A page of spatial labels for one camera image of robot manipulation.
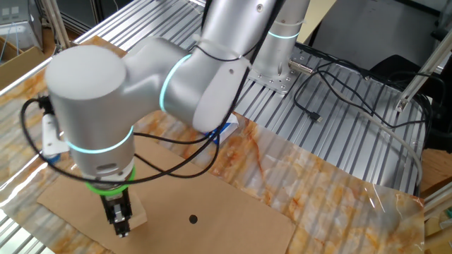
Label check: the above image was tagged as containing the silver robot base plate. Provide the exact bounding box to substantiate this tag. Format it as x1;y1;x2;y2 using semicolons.
246;45;305;95

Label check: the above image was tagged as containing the grey cable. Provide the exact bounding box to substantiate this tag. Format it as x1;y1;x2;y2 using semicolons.
330;87;424;186

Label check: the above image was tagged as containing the black cable with plug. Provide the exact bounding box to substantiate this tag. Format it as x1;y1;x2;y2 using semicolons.
292;62;429;130

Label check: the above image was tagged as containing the open cardboard box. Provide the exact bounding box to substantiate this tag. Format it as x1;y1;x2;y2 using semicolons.
0;37;49;91

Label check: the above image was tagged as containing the blue white tissue pack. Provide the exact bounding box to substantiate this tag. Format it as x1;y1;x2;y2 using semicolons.
204;112;239;146

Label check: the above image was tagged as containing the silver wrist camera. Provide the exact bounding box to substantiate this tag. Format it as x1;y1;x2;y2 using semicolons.
37;97;71;165

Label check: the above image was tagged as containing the green flange ring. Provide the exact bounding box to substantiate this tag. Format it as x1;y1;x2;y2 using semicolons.
84;165;137;197

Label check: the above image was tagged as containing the slanted aluminium frame post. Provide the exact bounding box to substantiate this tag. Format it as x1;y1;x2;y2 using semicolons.
41;0;71;52

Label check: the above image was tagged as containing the marble pattern plastic sheet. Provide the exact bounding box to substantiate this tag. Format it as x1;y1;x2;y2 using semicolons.
0;35;426;254

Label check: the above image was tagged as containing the silver cable connector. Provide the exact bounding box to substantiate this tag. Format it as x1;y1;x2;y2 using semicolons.
288;59;314;75

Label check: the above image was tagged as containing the brown cardboard sheet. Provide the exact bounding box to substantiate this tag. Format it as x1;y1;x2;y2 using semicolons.
36;133;297;254

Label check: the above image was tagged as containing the aluminium profile bar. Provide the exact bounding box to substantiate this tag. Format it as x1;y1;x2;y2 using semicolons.
422;192;452;222

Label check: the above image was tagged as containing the silver table edge rail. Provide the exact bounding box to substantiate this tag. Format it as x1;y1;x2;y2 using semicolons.
0;44;77;98

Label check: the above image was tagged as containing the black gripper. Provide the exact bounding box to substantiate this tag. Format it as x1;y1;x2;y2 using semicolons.
100;192;133;238

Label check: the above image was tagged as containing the large light wooden block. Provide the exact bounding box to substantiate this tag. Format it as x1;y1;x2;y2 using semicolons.
126;195;148;232

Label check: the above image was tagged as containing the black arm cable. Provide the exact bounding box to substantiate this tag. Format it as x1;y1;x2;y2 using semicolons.
20;0;283;186

